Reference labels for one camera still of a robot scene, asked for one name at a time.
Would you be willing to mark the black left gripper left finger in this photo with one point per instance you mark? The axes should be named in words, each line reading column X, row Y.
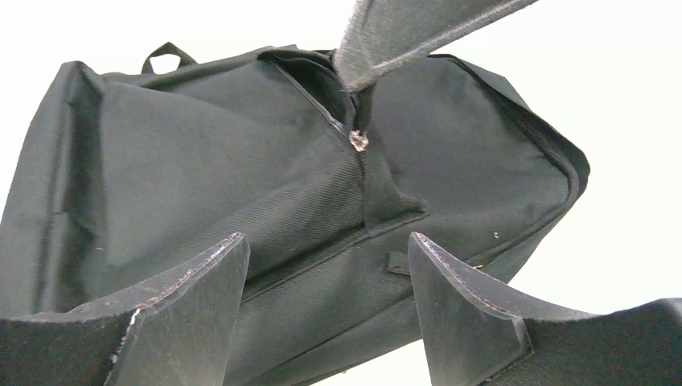
column 174, row 328

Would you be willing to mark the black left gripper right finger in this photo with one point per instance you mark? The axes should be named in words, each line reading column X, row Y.
column 477, row 330

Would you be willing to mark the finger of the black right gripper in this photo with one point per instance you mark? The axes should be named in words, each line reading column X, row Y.
column 383, row 35

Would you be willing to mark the black student backpack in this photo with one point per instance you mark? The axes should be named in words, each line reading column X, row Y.
column 122, row 177

